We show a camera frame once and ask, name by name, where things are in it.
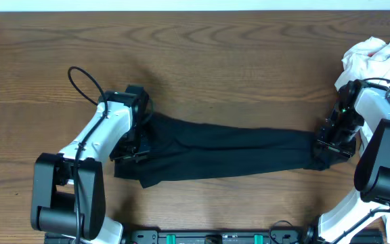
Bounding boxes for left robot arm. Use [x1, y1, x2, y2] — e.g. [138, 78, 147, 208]
[30, 86, 149, 243]

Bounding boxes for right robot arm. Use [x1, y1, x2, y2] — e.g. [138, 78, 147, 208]
[302, 78, 390, 243]

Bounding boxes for white t-shirt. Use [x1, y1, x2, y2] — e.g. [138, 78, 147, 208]
[318, 37, 390, 243]

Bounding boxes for black polo shirt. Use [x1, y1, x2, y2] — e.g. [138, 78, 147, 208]
[114, 114, 331, 188]

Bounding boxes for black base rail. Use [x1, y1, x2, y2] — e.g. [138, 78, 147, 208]
[44, 229, 384, 244]

